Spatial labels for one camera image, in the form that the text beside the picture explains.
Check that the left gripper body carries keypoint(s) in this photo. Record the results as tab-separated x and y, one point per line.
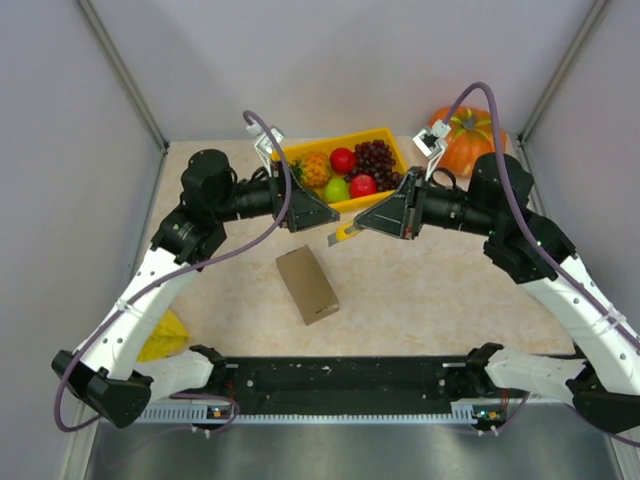
279	195

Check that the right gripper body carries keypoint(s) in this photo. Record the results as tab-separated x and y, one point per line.
414	203

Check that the yellow utility knife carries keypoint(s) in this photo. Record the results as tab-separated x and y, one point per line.
343	233

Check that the brown cardboard express box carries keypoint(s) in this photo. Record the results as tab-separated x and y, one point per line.
307	284

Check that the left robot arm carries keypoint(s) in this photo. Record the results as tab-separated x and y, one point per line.
104	371

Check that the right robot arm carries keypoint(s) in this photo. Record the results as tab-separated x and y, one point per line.
602	384

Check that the green pear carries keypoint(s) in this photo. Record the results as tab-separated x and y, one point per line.
336	190

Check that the toy pineapple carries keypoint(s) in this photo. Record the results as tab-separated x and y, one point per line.
312	170

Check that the red apple front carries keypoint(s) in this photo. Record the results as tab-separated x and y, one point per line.
362	185

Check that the red apple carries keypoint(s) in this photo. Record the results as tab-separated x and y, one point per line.
362	185
343	160

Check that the purple grape bunch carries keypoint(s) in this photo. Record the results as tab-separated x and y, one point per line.
375	159

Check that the red apple back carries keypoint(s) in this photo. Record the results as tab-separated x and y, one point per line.
343	160

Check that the orange pumpkin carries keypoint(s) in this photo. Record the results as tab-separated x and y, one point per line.
470	137

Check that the yellow mesh bag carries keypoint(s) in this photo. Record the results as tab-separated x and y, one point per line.
169	336

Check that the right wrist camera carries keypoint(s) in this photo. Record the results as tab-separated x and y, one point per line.
431	141

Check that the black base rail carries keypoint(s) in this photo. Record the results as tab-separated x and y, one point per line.
331	386

